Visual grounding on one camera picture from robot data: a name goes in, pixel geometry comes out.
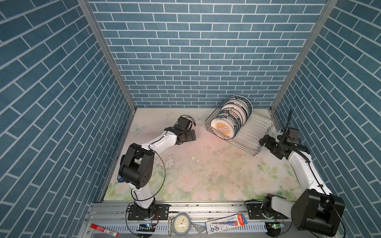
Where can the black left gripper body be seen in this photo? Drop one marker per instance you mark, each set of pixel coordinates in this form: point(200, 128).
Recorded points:
point(187, 136)

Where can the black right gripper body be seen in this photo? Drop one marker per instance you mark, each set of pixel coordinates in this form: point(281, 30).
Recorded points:
point(273, 145)

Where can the orange sunburst plate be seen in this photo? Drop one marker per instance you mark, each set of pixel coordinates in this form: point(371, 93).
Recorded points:
point(227, 127)

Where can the green rim hao wei plate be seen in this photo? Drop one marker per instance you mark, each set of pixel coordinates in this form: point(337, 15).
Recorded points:
point(235, 118)

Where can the metal wire dish rack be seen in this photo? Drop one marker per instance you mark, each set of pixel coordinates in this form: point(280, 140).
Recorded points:
point(247, 139)

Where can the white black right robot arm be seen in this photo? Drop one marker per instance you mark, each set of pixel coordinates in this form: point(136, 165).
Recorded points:
point(317, 210)

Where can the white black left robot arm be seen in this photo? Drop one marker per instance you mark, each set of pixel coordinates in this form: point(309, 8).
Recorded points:
point(136, 166)

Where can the blue black stapler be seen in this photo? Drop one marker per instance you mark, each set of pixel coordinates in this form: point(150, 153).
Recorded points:
point(120, 179)

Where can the blue white toothpaste box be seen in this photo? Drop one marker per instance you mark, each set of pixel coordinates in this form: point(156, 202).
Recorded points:
point(224, 224)

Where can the round white dial timer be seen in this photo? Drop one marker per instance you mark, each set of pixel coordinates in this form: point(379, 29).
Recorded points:
point(181, 224)

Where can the red marker pen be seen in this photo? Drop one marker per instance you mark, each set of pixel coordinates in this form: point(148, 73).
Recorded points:
point(104, 230)

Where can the aluminium front rail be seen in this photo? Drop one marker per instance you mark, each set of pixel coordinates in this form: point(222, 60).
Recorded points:
point(114, 216)

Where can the aluminium corner post right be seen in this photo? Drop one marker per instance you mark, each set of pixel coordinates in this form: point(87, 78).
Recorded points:
point(316, 29)

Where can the aluminium corner post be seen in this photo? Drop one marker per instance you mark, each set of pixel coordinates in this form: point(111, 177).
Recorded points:
point(90, 17)
point(316, 29)

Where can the aluminium corner post left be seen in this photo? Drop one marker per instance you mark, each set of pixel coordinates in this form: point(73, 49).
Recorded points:
point(90, 17)

